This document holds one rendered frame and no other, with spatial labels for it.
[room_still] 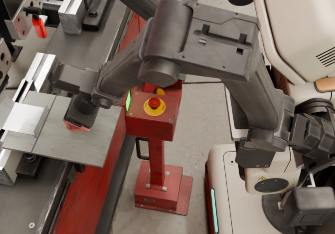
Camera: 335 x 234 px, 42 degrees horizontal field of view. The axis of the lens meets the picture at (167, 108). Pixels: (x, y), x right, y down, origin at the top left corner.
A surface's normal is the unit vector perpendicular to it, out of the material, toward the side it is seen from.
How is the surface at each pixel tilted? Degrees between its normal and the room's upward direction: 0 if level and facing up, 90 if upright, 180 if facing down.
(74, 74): 35
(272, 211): 0
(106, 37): 0
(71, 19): 90
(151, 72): 112
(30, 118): 0
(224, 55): 23
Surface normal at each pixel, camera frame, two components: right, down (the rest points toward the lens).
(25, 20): 0.98, 0.17
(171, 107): 0.00, -0.57
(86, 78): 0.43, -0.07
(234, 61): 0.01, -0.20
